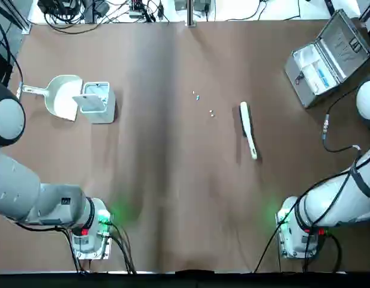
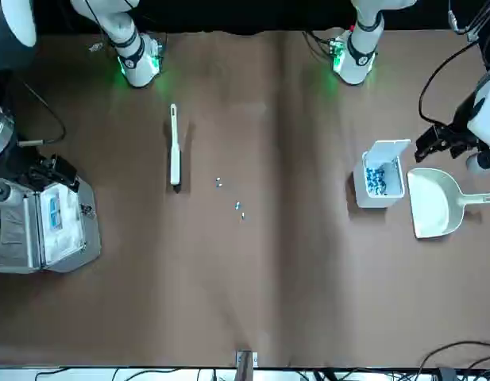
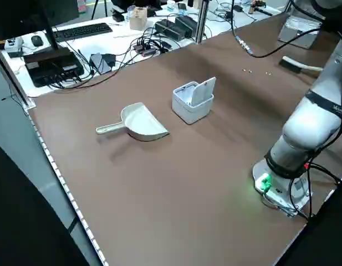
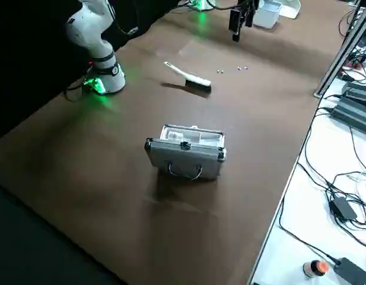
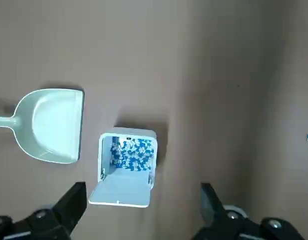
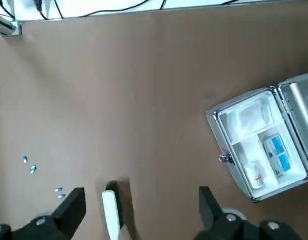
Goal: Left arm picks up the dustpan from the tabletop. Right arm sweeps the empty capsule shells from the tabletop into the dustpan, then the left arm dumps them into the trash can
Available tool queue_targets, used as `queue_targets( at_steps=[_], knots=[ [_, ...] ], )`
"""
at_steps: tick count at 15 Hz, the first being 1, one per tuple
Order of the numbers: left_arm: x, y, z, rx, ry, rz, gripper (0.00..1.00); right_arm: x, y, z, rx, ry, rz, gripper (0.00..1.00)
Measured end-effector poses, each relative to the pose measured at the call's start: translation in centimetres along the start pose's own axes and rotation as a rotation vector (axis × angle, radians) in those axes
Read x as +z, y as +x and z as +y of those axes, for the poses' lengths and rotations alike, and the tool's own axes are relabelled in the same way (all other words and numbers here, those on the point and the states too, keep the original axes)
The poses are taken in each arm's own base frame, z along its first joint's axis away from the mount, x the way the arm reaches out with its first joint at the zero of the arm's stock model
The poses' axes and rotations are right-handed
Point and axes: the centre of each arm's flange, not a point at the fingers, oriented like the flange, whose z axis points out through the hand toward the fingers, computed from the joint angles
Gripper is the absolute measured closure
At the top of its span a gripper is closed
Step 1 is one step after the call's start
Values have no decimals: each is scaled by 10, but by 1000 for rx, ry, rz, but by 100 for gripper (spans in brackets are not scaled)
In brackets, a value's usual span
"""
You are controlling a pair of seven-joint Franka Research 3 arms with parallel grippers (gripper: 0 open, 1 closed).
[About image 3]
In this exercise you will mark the black keyboard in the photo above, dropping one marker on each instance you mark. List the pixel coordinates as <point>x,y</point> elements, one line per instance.
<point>82,30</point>

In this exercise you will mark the black power adapter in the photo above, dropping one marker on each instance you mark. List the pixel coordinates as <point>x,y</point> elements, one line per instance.
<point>110,59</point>

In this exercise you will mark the black charger dock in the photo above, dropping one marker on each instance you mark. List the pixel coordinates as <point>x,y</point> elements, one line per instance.
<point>187,25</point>
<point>169,29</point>

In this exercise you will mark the black computer monitor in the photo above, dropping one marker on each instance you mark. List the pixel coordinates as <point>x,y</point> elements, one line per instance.
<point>21,14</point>

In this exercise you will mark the aluminium frame beam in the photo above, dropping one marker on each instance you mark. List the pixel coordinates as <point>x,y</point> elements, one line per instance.
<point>12,74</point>

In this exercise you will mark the white grey control box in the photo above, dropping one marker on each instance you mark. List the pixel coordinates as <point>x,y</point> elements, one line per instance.
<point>14,45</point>

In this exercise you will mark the aluminium upright post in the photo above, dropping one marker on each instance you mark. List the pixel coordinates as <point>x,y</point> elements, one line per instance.
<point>201,19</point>

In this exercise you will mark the black electronics box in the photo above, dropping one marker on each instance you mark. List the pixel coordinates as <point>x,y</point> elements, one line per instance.
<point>51,65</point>

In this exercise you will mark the red black usb hub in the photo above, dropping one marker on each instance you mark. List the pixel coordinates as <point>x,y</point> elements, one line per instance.
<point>144,51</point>

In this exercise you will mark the beige plastic dustpan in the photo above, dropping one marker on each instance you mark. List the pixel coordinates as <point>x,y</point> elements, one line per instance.
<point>143,124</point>

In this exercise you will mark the grey power adapter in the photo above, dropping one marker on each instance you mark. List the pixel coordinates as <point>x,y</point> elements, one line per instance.
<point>98,63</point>

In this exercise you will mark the small black box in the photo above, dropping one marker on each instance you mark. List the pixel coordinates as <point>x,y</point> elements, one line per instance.
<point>118,17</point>

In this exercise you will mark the white flip-lid trash can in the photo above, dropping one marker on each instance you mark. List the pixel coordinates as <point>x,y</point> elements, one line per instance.
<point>187,110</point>

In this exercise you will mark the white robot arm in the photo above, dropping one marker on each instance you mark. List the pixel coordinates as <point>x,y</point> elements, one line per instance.
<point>306,124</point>

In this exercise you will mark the black computer mouse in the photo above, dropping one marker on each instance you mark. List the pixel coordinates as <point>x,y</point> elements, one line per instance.
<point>36,40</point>

